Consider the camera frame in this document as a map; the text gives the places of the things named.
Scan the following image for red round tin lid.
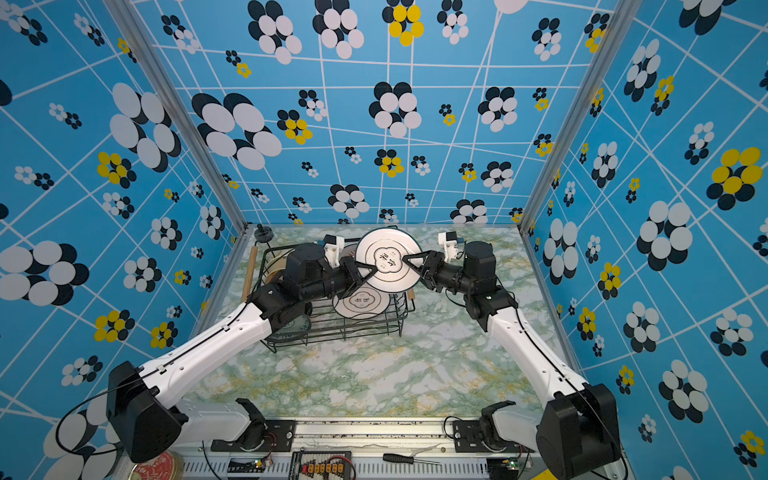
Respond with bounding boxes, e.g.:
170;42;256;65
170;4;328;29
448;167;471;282
129;452;184;480

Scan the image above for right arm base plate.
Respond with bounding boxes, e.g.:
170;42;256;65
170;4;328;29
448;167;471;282
446;419;532;456

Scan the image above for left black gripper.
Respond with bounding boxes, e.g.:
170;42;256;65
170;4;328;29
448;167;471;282
303;255;379;305

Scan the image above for grey-green small plate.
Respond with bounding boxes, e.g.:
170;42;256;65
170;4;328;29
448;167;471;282
279;315;312;341

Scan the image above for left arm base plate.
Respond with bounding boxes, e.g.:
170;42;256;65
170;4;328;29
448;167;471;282
210;419;297;454

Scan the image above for clear jar black lid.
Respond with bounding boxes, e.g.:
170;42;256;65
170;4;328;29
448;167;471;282
254;224;274;243

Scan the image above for yellow paper sheet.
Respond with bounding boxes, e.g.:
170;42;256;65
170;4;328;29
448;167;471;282
532;461;569;480

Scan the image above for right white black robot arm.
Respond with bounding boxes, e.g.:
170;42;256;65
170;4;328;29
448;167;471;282
403;241;623;479

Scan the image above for black wire dish rack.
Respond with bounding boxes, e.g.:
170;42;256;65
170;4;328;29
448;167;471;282
227;235;416;352

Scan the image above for small green circuit board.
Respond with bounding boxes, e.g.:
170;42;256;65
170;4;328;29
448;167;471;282
227;459;267;474

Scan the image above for black screwdriver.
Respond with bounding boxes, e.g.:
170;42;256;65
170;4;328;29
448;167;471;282
382;453;438;465

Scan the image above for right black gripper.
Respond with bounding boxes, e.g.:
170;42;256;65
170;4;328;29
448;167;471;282
405;253;478;300

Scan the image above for black terminal power board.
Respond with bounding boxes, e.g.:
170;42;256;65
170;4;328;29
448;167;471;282
288;450;357;480

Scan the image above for white plate teal flower emblem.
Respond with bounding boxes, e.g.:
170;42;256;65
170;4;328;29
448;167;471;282
355;228;422;294

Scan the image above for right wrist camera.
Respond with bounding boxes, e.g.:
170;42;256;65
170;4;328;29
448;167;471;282
438;231;463;261

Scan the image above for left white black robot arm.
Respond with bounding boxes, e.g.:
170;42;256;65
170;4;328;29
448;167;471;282
106;243;378;464

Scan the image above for cream small plate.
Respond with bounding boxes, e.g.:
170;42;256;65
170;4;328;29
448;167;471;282
263;263;285;284

